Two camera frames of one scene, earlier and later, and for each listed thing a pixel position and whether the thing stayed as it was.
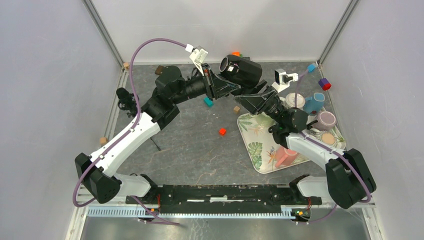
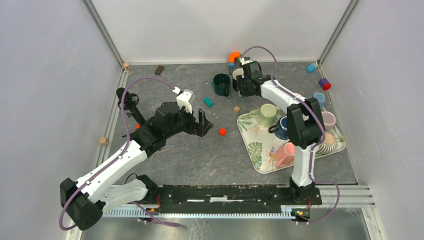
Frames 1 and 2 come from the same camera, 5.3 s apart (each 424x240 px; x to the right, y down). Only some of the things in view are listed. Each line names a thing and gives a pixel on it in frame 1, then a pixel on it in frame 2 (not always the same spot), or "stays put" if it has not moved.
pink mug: [284, 157] stays put
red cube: [222, 131] stays put
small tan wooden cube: [236, 109] stays put
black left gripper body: [208, 77] -> [190, 126]
